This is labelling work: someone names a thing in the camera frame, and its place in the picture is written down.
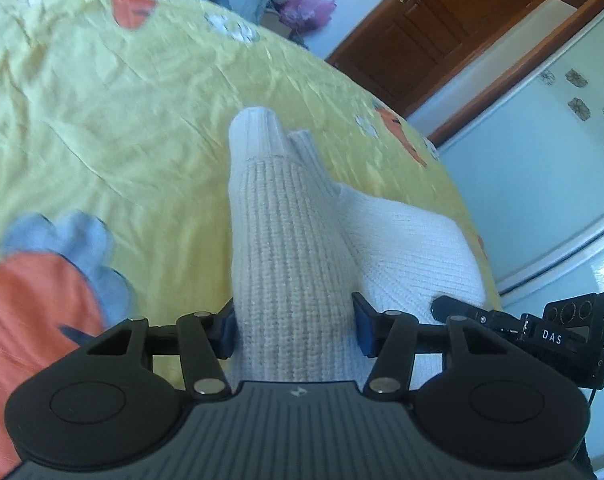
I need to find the pink plastic bag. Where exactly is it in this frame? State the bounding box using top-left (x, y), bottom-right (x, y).
top-left (279, 0), bottom-right (337, 34)

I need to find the white knit sweater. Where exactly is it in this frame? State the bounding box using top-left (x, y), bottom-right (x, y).
top-left (227, 107), bottom-right (486, 385)

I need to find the brown wooden door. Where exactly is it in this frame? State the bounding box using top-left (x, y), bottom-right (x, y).
top-left (328, 0), bottom-right (604, 145)

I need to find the yellow carrot print bedspread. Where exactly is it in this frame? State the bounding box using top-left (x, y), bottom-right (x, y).
top-left (0, 0), bottom-right (500, 478)

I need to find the white floral wardrobe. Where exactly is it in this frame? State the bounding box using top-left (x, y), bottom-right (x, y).
top-left (406, 0), bottom-right (604, 470)

